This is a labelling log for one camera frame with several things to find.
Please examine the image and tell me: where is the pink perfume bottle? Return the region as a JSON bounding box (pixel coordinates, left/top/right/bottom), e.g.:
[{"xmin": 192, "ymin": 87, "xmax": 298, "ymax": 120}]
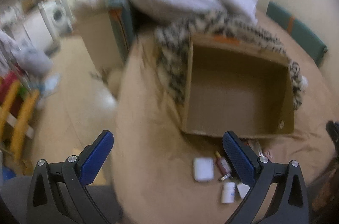
[{"xmin": 215, "ymin": 151, "xmax": 232, "ymax": 182}]

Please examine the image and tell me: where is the white charger plug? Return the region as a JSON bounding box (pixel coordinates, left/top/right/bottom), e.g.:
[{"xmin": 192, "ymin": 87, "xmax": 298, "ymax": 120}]
[{"xmin": 237, "ymin": 183, "xmax": 250, "ymax": 199}]

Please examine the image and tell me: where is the white pill bottle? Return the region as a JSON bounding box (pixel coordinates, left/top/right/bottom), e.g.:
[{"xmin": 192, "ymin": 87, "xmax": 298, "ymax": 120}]
[{"xmin": 221, "ymin": 182, "xmax": 236, "ymax": 204}]

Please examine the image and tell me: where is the white earbuds case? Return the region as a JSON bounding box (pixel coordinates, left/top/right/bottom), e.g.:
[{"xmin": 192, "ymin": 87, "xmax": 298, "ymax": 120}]
[{"xmin": 193, "ymin": 157, "xmax": 214, "ymax": 183}]

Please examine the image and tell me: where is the brown cardboard box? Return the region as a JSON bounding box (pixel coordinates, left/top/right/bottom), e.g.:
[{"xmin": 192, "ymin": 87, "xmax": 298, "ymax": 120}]
[{"xmin": 182, "ymin": 34, "xmax": 294, "ymax": 138}]

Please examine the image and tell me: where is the teal cushion with orange stripe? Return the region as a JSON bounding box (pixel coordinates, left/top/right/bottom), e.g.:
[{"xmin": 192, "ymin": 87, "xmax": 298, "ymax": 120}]
[{"xmin": 266, "ymin": 1, "xmax": 328, "ymax": 67}]

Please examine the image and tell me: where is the white plastic bag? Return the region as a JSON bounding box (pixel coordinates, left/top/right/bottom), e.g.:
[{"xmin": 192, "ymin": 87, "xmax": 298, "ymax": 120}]
[{"xmin": 1, "ymin": 30, "xmax": 53, "ymax": 78}]

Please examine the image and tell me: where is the patterned fuzzy blanket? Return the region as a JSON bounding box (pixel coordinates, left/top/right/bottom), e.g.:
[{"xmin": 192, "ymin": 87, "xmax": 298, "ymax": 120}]
[{"xmin": 154, "ymin": 9, "xmax": 309, "ymax": 111}]

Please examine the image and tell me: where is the white washing machine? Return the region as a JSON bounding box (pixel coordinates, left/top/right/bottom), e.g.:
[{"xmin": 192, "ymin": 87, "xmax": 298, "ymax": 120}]
[{"xmin": 38, "ymin": 0, "xmax": 72, "ymax": 39}]

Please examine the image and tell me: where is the teal sofa armrest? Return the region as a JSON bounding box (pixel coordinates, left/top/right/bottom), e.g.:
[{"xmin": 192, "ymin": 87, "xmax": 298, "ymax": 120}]
[{"xmin": 106, "ymin": 0, "xmax": 135, "ymax": 63}]

